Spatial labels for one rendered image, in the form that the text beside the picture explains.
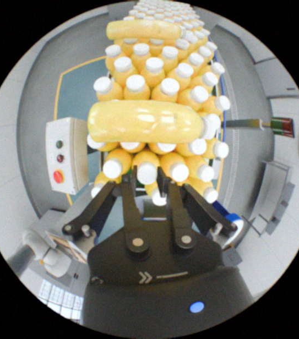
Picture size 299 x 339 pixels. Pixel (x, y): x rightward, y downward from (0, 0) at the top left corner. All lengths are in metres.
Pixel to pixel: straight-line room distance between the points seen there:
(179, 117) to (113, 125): 0.09
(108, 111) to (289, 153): 3.33
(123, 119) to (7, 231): 2.98
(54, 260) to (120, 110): 0.87
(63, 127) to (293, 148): 3.45
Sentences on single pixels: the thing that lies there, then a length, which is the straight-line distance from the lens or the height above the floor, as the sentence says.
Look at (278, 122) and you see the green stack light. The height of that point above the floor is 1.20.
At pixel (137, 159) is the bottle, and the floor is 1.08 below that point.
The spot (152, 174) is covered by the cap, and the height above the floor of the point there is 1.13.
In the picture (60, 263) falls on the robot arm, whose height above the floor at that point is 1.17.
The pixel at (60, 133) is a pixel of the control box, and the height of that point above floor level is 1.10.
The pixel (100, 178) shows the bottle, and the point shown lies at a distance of 0.29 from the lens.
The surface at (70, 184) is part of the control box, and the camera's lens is 0.31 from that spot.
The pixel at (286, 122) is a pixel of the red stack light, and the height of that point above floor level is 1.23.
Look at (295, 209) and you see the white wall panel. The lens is 3.46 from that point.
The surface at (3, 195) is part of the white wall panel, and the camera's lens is 2.87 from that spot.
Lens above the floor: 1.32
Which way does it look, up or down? 73 degrees down
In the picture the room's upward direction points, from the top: 168 degrees clockwise
